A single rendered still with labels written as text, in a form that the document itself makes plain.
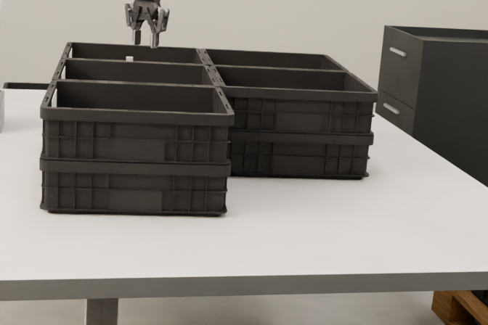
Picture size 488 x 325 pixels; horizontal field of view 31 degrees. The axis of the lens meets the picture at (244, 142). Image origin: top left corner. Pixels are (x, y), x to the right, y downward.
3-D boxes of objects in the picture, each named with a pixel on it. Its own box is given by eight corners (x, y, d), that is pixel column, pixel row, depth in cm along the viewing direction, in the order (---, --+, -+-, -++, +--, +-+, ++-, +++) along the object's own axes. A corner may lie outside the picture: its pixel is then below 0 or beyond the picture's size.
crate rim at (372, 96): (220, 96, 209) (220, 86, 209) (208, 73, 238) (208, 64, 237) (380, 103, 215) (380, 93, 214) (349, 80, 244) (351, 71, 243)
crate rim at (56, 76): (51, 89, 203) (51, 79, 203) (59, 67, 232) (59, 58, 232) (219, 96, 209) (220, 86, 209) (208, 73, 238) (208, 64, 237)
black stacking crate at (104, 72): (51, 128, 206) (51, 82, 203) (59, 101, 234) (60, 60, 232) (216, 134, 212) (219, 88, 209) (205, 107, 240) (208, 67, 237)
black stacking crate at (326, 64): (207, 107, 241) (209, 67, 238) (198, 86, 269) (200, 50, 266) (346, 112, 246) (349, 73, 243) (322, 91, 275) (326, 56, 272)
